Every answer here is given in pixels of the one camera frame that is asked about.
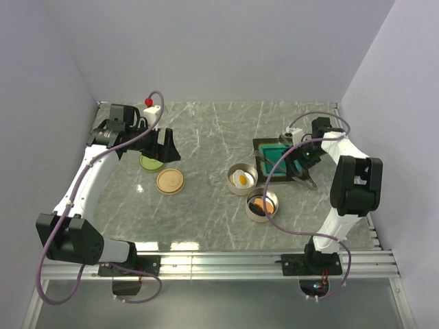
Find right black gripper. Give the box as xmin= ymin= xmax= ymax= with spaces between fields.
xmin=282 ymin=139 xmax=327 ymax=179

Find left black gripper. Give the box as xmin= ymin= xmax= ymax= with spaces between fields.
xmin=126 ymin=121 xmax=180 ymax=162

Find metal tongs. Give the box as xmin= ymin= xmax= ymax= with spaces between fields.
xmin=253 ymin=133 xmax=318 ymax=190

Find tan round lid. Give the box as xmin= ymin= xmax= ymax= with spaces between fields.
xmin=156 ymin=169 xmax=185 ymax=195

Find orange salmon piece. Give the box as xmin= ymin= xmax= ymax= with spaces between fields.
xmin=254 ymin=198 xmax=276 ymax=214

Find white egg piece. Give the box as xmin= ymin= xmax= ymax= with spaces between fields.
xmin=231 ymin=169 xmax=254 ymax=189

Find dark brown sausage piece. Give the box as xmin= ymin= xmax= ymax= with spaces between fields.
xmin=248 ymin=202 xmax=265 ymax=217

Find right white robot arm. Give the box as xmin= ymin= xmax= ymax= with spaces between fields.
xmin=284 ymin=117 xmax=383 ymax=274

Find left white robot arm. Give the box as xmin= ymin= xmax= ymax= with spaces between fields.
xmin=36 ymin=104 xmax=181 ymax=276

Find steel lunch tin front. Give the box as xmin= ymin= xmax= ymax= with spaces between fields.
xmin=245 ymin=187 xmax=279 ymax=223

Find steel lunch tin near tray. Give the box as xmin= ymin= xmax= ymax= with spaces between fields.
xmin=227 ymin=162 xmax=258 ymax=196

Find green round lid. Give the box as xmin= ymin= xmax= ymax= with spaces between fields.
xmin=139 ymin=155 xmax=166 ymax=173

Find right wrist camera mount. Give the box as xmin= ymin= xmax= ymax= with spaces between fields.
xmin=285 ymin=126 xmax=305 ymax=145

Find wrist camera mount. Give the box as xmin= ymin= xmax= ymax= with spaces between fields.
xmin=285 ymin=126 xmax=305 ymax=145
xmin=142 ymin=97 xmax=167 ymax=127

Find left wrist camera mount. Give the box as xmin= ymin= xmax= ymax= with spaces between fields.
xmin=142 ymin=97 xmax=167 ymax=127

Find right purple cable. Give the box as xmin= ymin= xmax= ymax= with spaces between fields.
xmin=262 ymin=111 xmax=353 ymax=302

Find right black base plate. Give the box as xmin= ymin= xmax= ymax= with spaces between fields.
xmin=278 ymin=253 xmax=343 ymax=276

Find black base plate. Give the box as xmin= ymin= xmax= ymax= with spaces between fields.
xmin=98 ymin=255 xmax=161 ymax=277
xmin=278 ymin=253 xmax=343 ymax=276

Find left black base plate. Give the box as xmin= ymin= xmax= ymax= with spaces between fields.
xmin=98 ymin=255 xmax=161 ymax=277

